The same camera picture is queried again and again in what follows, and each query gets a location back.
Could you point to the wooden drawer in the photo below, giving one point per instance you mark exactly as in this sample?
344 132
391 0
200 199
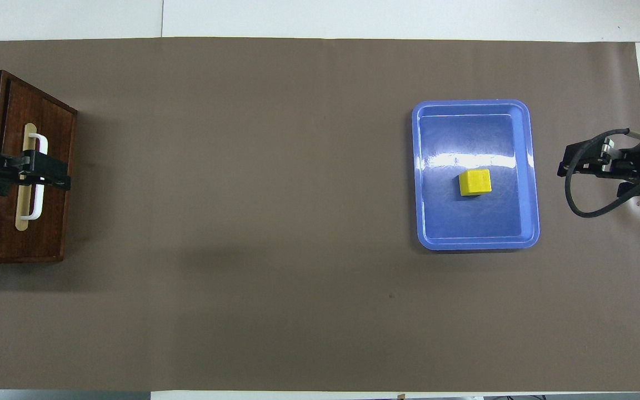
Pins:
53 228

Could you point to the yellow cube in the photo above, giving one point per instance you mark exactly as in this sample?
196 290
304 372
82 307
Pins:
475 183

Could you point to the blue plastic tray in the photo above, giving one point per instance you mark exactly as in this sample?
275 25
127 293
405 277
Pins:
473 222

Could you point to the brown table mat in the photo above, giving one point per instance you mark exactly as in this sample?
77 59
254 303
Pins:
275 222

